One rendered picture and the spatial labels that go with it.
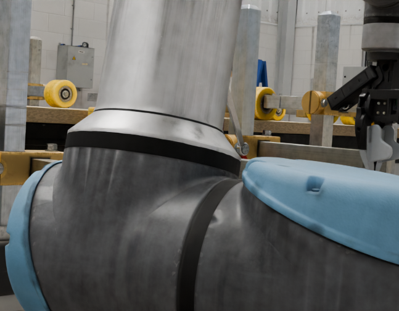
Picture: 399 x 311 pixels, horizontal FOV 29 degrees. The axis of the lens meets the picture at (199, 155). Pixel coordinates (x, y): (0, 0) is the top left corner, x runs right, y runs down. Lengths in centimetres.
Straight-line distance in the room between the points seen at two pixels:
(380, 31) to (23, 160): 61
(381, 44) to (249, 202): 80
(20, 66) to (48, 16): 858
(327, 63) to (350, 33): 1038
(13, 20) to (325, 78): 75
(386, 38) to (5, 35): 60
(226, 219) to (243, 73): 95
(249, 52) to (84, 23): 861
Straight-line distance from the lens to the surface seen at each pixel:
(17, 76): 118
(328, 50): 168
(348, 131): 209
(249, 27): 150
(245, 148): 145
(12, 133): 118
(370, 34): 133
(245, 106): 149
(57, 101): 223
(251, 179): 54
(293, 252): 51
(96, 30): 1017
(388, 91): 131
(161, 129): 60
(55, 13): 982
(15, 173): 118
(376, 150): 133
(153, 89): 62
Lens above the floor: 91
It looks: 3 degrees down
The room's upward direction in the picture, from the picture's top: 3 degrees clockwise
